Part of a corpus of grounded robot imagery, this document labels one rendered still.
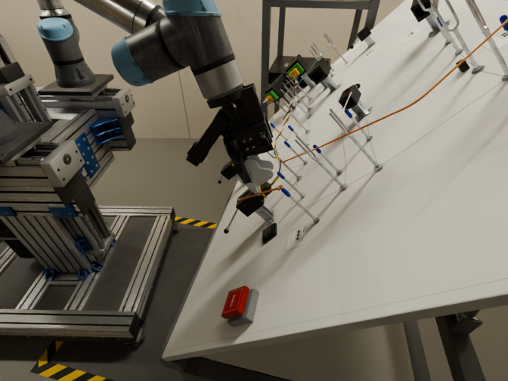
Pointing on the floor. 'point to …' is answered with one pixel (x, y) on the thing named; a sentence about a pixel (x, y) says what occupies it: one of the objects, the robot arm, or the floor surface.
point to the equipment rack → (284, 27)
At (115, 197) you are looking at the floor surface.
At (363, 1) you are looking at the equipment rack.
